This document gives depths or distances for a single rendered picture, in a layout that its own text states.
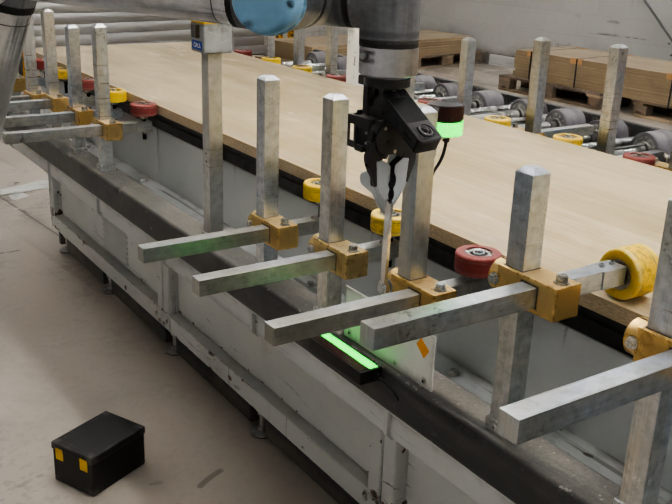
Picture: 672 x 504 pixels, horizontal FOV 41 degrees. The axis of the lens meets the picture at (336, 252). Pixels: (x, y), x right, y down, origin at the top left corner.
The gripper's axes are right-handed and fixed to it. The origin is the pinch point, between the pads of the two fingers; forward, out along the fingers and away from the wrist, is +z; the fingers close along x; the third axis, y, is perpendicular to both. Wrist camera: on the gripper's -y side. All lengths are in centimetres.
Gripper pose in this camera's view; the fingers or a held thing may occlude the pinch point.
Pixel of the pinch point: (388, 206)
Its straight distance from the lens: 142.3
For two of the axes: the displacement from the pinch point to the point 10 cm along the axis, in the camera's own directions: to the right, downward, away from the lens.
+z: -0.3, 9.4, 3.4
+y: -5.5, -3.0, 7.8
